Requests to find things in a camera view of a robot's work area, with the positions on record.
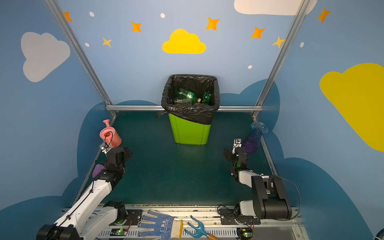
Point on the green plastic bin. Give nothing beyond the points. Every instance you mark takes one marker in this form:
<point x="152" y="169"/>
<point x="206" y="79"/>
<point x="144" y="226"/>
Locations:
<point x="189" y="133"/>

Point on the purple pink toy shovel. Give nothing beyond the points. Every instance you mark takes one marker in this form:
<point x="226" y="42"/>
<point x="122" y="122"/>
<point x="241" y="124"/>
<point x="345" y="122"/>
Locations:
<point x="98" y="168"/>

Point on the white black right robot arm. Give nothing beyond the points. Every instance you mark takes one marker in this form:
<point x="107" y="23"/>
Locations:
<point x="269" y="199"/>

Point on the right green circuit board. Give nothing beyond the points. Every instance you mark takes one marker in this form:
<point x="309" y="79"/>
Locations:
<point x="244" y="233"/>

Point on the teal garden hand rake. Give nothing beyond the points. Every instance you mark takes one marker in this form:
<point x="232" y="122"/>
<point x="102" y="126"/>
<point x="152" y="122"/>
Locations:
<point x="199" y="230"/>

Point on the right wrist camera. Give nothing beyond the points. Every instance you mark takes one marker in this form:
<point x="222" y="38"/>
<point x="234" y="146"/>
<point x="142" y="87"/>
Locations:
<point x="237" y="143"/>

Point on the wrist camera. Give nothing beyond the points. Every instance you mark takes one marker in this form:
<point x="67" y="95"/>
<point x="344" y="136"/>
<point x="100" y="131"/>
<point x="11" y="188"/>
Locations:
<point x="237" y="143"/>
<point x="105" y="147"/>

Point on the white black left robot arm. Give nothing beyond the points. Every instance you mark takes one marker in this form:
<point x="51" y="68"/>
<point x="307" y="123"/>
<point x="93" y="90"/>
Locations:
<point x="75" y="223"/>

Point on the green circuit board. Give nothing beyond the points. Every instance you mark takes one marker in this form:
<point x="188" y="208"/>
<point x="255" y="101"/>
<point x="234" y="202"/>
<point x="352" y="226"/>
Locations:
<point x="244" y="233"/>
<point x="118" y="232"/>

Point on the blue white knitted glove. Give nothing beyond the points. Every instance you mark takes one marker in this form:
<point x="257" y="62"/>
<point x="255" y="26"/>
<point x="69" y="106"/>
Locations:
<point x="159" y="226"/>

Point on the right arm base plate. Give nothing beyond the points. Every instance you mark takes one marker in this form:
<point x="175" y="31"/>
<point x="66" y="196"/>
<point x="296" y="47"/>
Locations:
<point x="233" y="217"/>

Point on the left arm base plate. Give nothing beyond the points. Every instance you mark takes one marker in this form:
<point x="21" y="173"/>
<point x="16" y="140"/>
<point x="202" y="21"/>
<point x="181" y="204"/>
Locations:
<point x="132" y="218"/>

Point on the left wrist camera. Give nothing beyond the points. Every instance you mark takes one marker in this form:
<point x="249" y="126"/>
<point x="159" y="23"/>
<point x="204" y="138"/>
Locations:
<point x="105" y="147"/>

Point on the green sprite bottle yellow cap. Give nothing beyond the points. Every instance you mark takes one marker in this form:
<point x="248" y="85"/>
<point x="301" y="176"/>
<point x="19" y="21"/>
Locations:
<point x="188" y="95"/>

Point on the left green circuit board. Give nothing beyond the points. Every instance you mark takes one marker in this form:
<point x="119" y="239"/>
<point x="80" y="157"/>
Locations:
<point x="118" y="232"/>

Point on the black bin liner bag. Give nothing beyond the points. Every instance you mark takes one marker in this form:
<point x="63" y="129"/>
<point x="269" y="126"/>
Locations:
<point x="197" y="112"/>

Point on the purple blue glass vase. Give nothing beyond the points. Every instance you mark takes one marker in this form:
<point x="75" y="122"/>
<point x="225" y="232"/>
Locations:
<point x="253" y="140"/>

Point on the pink plastic watering can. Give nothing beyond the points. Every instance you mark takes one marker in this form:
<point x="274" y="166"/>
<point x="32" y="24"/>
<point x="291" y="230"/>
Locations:
<point x="110" y="136"/>

